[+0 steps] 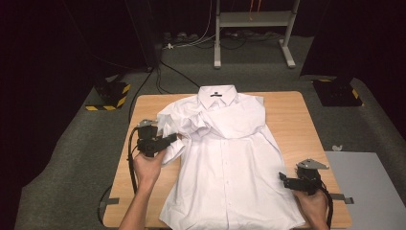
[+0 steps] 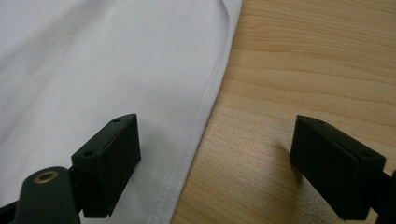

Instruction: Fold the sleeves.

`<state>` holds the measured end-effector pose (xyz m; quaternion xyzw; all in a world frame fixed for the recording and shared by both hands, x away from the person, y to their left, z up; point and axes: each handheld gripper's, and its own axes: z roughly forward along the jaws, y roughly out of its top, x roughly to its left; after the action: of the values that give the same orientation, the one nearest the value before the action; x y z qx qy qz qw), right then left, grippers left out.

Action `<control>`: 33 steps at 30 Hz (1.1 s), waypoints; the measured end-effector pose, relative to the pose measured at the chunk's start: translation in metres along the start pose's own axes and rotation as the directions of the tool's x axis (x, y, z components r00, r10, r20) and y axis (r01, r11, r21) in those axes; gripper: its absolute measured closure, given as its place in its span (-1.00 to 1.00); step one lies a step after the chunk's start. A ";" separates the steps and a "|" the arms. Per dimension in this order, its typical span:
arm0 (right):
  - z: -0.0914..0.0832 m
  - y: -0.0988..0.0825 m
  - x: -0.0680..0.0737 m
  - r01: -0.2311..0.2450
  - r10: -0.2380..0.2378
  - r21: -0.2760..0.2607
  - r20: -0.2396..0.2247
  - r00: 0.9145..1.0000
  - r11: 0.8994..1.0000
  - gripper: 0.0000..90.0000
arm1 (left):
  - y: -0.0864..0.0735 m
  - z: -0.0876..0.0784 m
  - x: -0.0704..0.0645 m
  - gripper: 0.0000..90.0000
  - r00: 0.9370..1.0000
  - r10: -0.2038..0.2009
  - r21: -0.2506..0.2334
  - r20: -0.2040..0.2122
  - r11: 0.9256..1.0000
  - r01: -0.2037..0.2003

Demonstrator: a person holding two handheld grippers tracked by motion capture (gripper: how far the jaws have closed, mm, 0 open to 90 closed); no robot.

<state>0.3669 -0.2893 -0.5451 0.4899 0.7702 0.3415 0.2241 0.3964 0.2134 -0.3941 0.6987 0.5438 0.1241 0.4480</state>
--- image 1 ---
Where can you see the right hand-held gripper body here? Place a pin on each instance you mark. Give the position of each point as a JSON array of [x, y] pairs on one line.
[[309, 180]]

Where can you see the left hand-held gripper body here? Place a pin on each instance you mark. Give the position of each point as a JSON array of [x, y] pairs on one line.
[[148, 140]]

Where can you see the power strip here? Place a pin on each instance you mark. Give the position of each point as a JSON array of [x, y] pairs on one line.
[[180, 37]]

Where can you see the black base with yellow stripes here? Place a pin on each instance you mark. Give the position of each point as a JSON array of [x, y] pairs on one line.
[[338, 94], [110, 92]]

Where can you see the person's right hand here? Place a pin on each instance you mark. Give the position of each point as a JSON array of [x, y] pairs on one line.
[[314, 209]]

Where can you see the grey metal stand frame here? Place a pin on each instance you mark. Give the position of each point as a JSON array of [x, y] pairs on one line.
[[255, 19]]

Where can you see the grey board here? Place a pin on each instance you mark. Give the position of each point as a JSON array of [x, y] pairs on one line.
[[373, 191]]

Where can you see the white dress shirt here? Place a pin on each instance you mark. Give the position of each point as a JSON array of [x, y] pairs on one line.
[[230, 166]]

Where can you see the small white scrap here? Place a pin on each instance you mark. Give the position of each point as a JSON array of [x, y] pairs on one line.
[[337, 148]]

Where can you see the person's left hand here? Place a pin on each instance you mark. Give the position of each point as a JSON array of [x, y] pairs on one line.
[[147, 171]]

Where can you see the grey tape strip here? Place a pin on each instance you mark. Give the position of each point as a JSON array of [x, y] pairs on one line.
[[111, 201], [343, 198]]

